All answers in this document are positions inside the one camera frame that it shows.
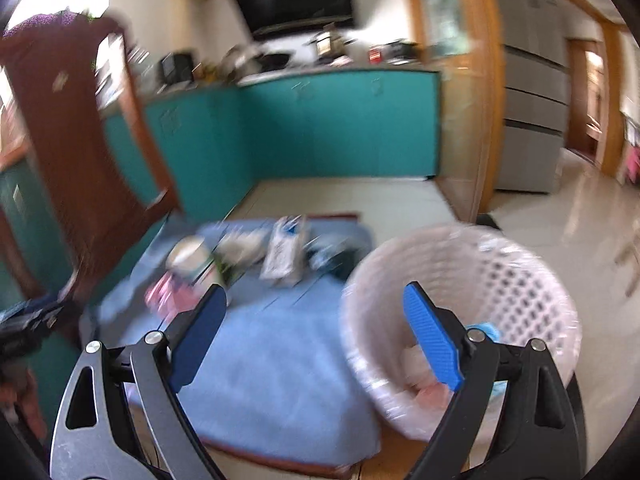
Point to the grey refrigerator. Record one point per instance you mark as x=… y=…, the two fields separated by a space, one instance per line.
x=536 y=112

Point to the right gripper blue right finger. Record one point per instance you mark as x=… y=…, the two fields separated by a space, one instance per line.
x=438 y=333

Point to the black wok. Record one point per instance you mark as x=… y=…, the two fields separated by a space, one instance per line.
x=269 y=62

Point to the wooden glass sliding door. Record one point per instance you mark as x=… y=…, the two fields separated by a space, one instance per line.
x=462 y=41

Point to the large pink printed plastic bag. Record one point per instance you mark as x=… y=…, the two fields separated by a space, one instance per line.
x=420 y=378

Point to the dark crumpled plastic bag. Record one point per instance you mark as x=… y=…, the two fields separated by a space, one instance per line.
x=334 y=255

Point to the stainless steel stock pot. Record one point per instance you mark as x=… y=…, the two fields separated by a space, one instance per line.
x=329 y=44

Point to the black air fryer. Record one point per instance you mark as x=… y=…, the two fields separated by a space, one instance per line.
x=176 y=68

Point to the left hand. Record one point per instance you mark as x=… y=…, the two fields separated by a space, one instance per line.
x=26 y=398

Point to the teal kitchen cabinets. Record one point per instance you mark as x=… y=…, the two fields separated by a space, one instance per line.
x=219 y=142

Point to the blue striped seat cloth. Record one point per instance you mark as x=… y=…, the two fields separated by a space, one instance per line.
x=275 y=382

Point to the white paper cup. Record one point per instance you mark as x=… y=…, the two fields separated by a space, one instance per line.
x=194 y=270

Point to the steel pot lid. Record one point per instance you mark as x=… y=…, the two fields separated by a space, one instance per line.
x=239 y=62

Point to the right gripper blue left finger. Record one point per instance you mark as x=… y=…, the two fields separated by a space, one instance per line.
x=191 y=333

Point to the black casserole pot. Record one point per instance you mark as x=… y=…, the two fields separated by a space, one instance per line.
x=402 y=52

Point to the red bottle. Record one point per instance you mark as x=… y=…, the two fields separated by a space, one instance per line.
x=375 y=55

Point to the small pink snack wrapper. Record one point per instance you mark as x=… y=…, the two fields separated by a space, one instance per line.
x=170 y=296

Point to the white toothpaste box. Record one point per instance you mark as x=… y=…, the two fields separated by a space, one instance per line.
x=285 y=259

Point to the white lattice waste basket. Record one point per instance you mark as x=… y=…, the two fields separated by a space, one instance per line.
x=500 y=299

